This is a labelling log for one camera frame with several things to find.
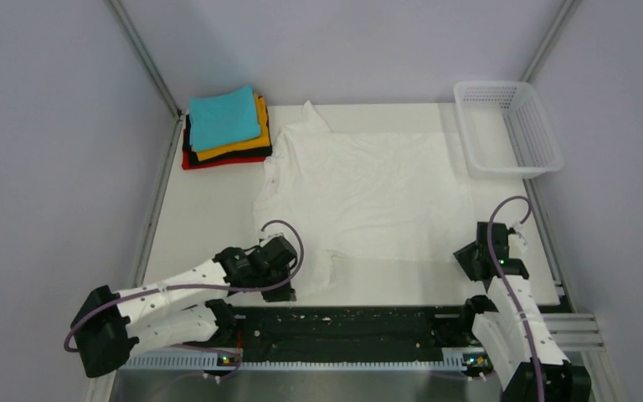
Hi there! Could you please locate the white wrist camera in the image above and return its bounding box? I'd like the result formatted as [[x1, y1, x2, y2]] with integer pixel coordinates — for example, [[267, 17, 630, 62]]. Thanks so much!
[[508, 221, 528, 258], [259, 235, 275, 246]]

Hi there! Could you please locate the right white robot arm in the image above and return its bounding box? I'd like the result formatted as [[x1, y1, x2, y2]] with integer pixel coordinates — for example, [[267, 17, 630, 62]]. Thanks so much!
[[454, 222, 592, 401]]

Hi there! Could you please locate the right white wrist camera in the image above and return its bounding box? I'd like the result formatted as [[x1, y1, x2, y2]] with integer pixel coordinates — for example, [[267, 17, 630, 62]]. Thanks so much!
[[508, 221, 528, 258]]

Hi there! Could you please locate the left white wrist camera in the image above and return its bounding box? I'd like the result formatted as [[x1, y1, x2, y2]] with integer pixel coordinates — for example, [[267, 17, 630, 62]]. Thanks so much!
[[259, 235, 275, 246]]

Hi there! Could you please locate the white slotted cable duct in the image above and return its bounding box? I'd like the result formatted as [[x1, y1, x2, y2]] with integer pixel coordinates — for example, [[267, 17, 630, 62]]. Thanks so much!
[[121, 348, 489, 372]]

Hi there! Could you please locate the folded black t shirt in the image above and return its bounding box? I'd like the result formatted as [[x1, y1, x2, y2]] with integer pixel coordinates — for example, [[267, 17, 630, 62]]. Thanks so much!
[[183, 100, 274, 167]]

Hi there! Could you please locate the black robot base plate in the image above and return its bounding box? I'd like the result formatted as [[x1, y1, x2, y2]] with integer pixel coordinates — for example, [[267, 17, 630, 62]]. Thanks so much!
[[203, 307, 480, 363]]

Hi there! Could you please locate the white t shirt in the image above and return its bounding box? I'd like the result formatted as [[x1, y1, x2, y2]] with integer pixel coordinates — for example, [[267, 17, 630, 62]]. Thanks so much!
[[252, 102, 476, 296]]

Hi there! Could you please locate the folded cyan t shirt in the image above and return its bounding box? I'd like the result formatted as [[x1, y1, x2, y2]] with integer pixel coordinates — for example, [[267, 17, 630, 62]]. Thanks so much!
[[188, 85, 261, 152]]

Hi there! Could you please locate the white plastic basket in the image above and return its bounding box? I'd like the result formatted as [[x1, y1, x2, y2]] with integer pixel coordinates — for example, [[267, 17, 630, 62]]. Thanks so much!
[[453, 80, 564, 179]]

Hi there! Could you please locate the aluminium frame rail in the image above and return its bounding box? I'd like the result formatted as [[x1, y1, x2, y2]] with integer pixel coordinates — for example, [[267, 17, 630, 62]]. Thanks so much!
[[543, 313, 604, 352]]

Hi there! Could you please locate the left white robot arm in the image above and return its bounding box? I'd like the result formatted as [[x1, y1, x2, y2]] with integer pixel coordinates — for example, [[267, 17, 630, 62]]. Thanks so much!
[[64, 235, 304, 379]]

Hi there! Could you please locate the folded red t shirt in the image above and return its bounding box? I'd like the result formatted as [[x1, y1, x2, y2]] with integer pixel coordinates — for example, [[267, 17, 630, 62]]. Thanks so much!
[[182, 150, 271, 170]]

